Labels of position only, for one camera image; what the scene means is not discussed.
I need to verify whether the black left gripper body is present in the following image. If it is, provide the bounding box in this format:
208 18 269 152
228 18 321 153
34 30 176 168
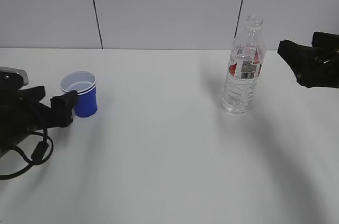
1 90 50 156

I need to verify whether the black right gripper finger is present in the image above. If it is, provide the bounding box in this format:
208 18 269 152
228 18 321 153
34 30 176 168
277 40 338 88
311 32 339 49

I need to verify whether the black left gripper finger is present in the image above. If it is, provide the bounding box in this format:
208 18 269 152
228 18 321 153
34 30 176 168
50 91 78 128
17 86 46 102

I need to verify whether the blue paper cup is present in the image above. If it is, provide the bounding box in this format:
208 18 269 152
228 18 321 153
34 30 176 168
60 71 97 118

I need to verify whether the clear Wahaha water bottle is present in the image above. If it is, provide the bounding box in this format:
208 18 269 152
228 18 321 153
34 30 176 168
222 15 266 114

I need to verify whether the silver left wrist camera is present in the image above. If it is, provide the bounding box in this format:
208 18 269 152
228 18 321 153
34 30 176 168
0 67 29 91

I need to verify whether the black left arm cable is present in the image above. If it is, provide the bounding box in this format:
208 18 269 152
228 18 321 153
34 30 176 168
0 128 54 181

